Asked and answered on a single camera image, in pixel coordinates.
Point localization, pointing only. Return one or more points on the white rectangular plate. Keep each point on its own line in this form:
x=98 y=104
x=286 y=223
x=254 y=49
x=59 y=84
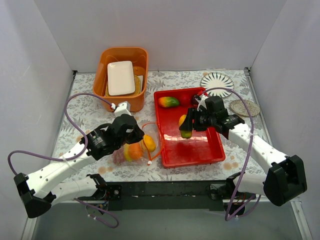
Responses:
x=119 y=67

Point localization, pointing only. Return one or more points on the yellow woven basket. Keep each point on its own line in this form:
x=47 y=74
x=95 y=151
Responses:
x=123 y=85

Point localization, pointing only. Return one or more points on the clear zip top bag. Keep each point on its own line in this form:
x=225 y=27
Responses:
x=152 y=129

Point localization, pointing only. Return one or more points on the red apple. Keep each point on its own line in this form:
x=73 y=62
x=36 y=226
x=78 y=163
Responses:
x=185 y=100

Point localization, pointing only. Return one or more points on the orange tangerine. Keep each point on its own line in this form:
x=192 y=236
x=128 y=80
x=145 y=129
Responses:
x=135 y=151

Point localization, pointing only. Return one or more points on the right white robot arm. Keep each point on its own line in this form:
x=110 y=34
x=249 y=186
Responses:
x=285 y=176

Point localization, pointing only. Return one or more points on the speckled small round plate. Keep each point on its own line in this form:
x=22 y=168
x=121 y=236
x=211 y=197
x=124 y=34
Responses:
x=239 y=108

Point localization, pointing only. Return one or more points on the green yellow mango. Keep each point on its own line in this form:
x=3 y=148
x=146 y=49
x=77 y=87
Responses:
x=184 y=129

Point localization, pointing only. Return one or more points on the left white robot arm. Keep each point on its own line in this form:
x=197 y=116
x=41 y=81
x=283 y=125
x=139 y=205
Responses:
x=41 y=190

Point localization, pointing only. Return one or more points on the red plastic tray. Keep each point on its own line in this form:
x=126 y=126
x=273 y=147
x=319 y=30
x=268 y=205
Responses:
x=203 y=147

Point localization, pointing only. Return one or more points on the dark purple passion fruit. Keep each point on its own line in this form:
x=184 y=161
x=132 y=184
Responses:
x=195 y=100

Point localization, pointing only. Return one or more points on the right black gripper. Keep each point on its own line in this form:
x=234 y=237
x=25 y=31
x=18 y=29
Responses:
x=194 y=122

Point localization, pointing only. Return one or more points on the yellow lemon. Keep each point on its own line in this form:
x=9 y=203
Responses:
x=147 y=144

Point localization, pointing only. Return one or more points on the orange plastic bin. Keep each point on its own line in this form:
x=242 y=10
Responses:
x=139 y=58

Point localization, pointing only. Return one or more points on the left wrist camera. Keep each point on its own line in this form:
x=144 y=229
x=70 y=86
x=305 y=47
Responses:
x=121 y=108

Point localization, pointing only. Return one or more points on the striped round plate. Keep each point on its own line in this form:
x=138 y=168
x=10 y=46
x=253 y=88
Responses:
x=217 y=80

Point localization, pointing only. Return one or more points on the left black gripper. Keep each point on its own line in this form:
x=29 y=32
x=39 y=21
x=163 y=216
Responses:
x=136 y=133

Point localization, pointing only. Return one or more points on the purple grape bunch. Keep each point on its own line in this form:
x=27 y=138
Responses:
x=118 y=157

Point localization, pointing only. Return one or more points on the red green mango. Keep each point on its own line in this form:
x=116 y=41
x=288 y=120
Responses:
x=168 y=102

